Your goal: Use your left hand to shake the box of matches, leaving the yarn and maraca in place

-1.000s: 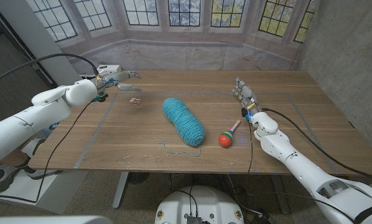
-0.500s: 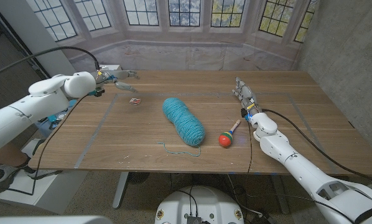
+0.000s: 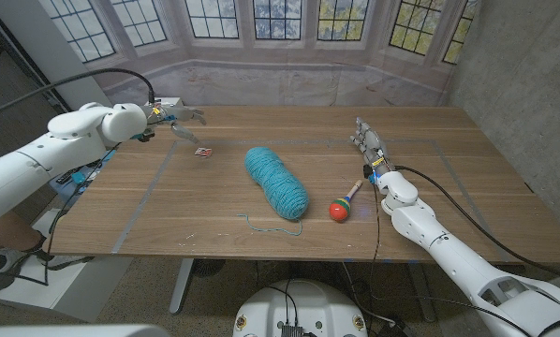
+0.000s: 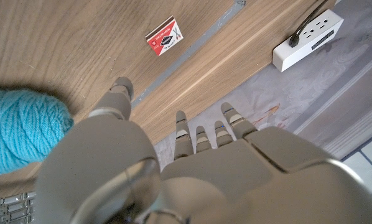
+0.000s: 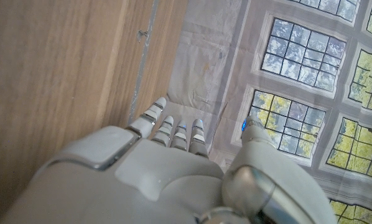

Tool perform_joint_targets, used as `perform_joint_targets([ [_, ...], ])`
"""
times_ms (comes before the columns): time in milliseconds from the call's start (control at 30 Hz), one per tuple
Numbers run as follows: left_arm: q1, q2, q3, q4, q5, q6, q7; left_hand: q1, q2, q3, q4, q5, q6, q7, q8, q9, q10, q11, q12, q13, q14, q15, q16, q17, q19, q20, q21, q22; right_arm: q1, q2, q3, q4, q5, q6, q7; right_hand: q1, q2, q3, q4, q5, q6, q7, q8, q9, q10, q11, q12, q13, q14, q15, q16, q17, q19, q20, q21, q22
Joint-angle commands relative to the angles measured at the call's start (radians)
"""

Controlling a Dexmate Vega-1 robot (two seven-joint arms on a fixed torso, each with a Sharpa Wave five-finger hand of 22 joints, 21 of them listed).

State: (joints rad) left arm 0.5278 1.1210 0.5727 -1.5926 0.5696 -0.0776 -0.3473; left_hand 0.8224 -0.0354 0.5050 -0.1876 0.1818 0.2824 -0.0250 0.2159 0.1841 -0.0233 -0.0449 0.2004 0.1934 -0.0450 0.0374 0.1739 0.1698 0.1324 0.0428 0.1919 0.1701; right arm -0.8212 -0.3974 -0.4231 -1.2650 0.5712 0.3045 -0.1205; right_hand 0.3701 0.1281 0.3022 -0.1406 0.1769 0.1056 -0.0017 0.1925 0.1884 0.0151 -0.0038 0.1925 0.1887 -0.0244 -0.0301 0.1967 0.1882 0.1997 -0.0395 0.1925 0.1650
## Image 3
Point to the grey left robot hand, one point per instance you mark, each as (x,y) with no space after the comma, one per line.
(172,114)

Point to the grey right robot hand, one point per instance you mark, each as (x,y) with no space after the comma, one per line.
(371,145)

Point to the small red matchbox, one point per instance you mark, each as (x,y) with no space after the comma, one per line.
(203,152)

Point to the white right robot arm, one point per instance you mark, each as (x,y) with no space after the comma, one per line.
(448,257)

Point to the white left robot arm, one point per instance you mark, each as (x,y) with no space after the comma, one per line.
(36,159)

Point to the red striped wooden maraca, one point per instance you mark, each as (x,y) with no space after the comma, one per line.
(339,210)

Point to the teal yarn skein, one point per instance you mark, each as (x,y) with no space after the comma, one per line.
(275,182)

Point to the white power strip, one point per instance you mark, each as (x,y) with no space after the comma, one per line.
(172,100)

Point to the printed window backdrop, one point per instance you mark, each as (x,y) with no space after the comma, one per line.
(280,84)

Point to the blue storage bin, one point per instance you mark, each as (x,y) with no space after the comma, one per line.
(69,187)

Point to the grey metal table leg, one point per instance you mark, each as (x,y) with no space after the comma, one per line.
(421,290)
(181,285)

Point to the black round floor fan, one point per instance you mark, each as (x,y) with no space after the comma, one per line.
(209,267)

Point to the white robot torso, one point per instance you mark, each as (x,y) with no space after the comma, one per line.
(303,304)

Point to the white floor platform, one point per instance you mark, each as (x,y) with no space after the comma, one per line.
(88,290)

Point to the bare person leg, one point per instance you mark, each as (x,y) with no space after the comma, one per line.
(8,231)

